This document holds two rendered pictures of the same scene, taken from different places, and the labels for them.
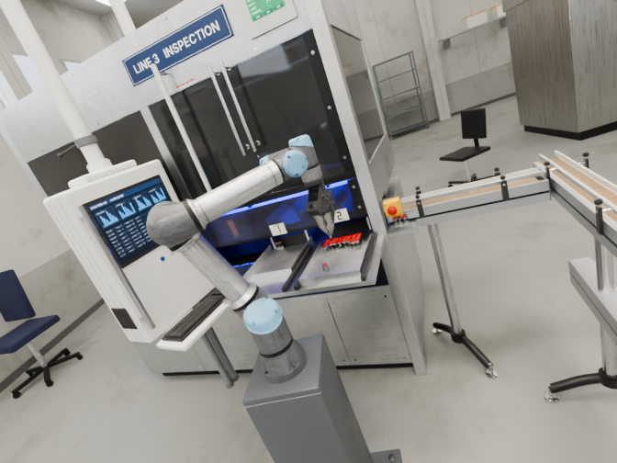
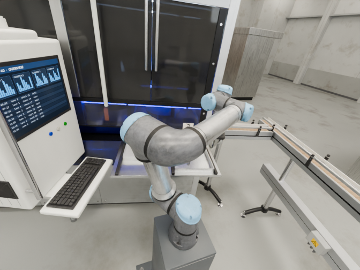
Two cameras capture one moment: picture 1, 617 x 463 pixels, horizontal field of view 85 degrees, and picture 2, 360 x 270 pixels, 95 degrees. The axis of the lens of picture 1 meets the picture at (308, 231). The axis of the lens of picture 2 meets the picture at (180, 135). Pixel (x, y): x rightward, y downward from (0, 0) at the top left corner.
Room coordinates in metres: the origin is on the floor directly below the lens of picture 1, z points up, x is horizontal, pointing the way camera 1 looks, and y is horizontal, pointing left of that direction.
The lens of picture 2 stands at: (0.61, 0.55, 1.63)
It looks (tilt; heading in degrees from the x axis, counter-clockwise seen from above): 31 degrees down; 325
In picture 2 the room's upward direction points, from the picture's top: 7 degrees clockwise
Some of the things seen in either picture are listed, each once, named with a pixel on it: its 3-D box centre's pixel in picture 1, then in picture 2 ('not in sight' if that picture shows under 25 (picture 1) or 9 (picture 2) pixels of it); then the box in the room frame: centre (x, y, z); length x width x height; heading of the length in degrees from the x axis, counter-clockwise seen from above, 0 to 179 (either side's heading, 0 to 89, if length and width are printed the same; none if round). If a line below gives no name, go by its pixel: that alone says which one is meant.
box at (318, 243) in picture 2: not in sight; (317, 242); (0.56, -0.70, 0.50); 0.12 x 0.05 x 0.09; 156
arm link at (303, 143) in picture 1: (302, 152); (222, 97); (1.18, -0.07, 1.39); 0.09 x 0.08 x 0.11; 108
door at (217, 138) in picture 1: (210, 149); (112, 52); (1.78, 0.32, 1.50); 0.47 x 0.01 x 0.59; 66
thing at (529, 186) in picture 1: (459, 197); (238, 129); (1.48, -0.72, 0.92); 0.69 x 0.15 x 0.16; 66
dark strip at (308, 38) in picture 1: (336, 130); (210, 79); (1.50, -0.27, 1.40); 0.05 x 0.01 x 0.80; 66
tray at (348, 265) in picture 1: (338, 258); (190, 154); (1.36, -0.08, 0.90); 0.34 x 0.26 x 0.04; 155
